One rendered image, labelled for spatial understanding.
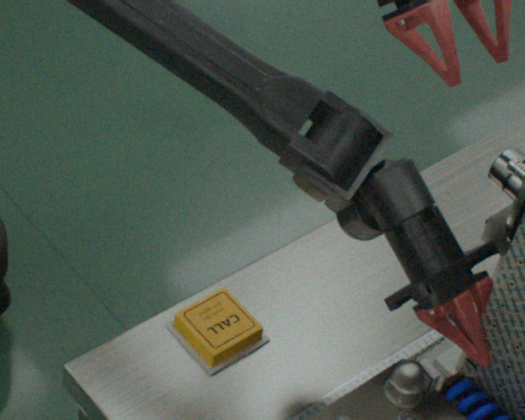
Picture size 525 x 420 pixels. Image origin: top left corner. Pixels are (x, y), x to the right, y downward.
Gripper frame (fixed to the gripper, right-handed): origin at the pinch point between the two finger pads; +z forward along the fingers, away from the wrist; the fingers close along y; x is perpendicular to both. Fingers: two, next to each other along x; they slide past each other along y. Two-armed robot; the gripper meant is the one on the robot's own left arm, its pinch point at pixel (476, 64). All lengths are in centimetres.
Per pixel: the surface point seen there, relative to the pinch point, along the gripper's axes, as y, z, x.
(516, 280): 5.2, 18.4, 0.1
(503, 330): 5.3, 23.0, -4.1
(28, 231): -15, 4, -167
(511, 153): -4.2, 9.3, -5.1
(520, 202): 5.9, 11.4, 5.4
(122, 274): -25, 19, -154
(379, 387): 13.7, 24.4, -13.9
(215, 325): 16.5, 15.6, -35.1
